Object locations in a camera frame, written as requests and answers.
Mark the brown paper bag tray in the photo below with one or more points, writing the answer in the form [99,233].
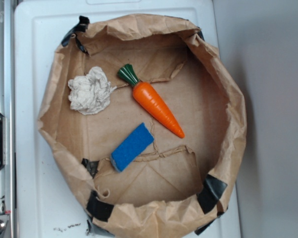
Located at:
[177,185]

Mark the orange plastic toy carrot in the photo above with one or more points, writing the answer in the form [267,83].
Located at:
[150,100]

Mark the white plastic board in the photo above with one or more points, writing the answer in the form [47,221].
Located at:
[46,208]

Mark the aluminium frame rail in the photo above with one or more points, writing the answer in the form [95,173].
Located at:
[8,221]

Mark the crumpled white cloth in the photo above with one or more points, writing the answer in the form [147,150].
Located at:
[90,93]

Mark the blue sponge block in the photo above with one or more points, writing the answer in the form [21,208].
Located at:
[132,146]

